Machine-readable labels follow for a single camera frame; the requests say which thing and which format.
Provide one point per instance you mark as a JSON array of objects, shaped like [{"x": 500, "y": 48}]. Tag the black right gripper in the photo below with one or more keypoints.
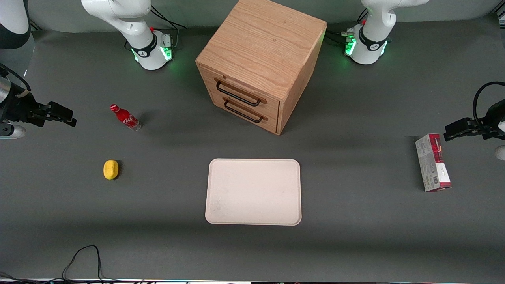
[{"x": 19, "y": 107}]

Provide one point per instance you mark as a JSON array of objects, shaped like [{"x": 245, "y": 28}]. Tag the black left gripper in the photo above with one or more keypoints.
[{"x": 490, "y": 121}]

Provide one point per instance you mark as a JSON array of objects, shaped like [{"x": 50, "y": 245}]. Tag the red coke bottle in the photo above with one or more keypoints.
[{"x": 127, "y": 119}]

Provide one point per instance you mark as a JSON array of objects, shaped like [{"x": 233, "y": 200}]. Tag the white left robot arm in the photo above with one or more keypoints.
[{"x": 373, "y": 35}]

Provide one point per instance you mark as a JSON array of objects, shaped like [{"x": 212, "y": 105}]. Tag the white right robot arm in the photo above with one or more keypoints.
[{"x": 126, "y": 19}]

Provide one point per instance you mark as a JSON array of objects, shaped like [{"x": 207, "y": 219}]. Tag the beige rectangular tray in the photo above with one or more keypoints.
[{"x": 253, "y": 192}]

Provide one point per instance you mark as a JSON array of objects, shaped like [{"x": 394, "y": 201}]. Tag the red plaid cardboard box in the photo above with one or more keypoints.
[{"x": 428, "y": 161}]

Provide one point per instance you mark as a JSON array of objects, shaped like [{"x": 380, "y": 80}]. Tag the yellow lemon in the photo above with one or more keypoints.
[{"x": 111, "y": 170}]

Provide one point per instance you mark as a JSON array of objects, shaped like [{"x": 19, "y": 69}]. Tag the wooden drawer front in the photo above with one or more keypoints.
[
  {"x": 244, "y": 85},
  {"x": 272, "y": 123}
]

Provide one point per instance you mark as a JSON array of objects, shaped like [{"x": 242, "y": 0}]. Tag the wooden drawer cabinet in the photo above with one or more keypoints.
[{"x": 264, "y": 43}]

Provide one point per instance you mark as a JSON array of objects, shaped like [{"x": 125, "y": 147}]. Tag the aluminium frame profile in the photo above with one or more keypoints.
[{"x": 34, "y": 27}]

